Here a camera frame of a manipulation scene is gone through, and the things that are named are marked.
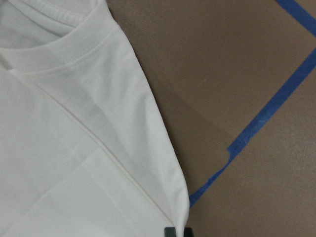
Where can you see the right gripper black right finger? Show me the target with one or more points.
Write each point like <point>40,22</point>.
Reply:
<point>188,232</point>

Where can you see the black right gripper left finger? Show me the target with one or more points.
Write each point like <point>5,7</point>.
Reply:
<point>170,232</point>

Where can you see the white printed t-shirt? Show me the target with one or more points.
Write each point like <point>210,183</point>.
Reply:
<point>83,148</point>

